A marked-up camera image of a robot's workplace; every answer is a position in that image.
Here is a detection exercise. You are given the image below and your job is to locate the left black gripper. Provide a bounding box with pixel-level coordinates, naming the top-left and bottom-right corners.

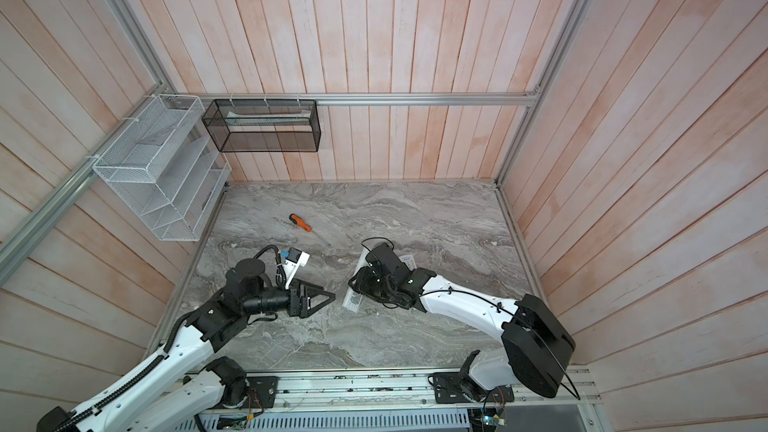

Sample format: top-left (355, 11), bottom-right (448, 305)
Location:
top-left (243, 276), bottom-right (335, 319)

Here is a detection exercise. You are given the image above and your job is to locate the white remote control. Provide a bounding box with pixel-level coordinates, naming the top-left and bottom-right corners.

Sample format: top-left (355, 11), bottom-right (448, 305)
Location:
top-left (399, 254), bottom-right (417, 270)
top-left (342, 250), bottom-right (376, 313)

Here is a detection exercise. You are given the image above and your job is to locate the orange handled screwdriver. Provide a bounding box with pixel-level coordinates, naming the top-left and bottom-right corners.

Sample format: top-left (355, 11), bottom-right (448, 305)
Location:
top-left (289, 214), bottom-right (313, 233)

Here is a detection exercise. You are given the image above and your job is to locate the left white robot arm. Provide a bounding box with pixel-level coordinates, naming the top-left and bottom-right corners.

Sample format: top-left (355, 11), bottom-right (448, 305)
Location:
top-left (36, 257), bottom-right (335, 431)

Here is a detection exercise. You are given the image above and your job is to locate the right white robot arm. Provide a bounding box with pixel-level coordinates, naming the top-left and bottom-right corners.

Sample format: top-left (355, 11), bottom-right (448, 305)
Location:
top-left (348, 265), bottom-right (576, 398)

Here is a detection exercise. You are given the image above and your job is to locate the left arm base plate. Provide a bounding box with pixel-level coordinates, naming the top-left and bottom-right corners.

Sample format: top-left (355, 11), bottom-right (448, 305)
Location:
top-left (213, 376), bottom-right (279, 411)

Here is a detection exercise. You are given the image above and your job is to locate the aluminium mounting rail front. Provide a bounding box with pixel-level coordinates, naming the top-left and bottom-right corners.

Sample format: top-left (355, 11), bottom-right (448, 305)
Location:
top-left (247, 367), bottom-right (602, 413)

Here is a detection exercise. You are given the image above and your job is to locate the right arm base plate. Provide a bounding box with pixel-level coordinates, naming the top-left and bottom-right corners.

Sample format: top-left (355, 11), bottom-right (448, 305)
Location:
top-left (428, 372), bottom-right (515, 405)

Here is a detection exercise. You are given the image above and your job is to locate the black corrugated cable conduit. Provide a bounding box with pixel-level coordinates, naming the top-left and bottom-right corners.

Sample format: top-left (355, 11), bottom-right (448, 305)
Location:
top-left (56, 305), bottom-right (211, 432)

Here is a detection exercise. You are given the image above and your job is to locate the black wire mesh basket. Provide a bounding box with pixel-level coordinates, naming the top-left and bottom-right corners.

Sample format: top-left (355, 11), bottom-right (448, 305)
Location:
top-left (202, 98), bottom-right (322, 153)

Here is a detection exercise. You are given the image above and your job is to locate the white wire mesh shelf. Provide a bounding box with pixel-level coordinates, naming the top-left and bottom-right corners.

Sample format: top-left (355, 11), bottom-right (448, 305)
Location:
top-left (94, 94), bottom-right (231, 242)

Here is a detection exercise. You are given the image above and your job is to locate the aluminium frame bar back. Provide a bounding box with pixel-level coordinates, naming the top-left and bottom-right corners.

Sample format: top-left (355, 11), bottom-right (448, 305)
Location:
top-left (196, 92), bottom-right (539, 107)

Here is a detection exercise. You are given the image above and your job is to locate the aluminium frame bar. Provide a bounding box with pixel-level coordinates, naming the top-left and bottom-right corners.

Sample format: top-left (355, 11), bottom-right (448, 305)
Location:
top-left (1, 82), bottom-right (168, 285)
top-left (196, 92), bottom-right (539, 107)

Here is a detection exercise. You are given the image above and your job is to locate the aluminium frame bar left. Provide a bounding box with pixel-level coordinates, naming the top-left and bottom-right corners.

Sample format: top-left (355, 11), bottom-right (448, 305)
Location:
top-left (1, 82), bottom-right (168, 285)

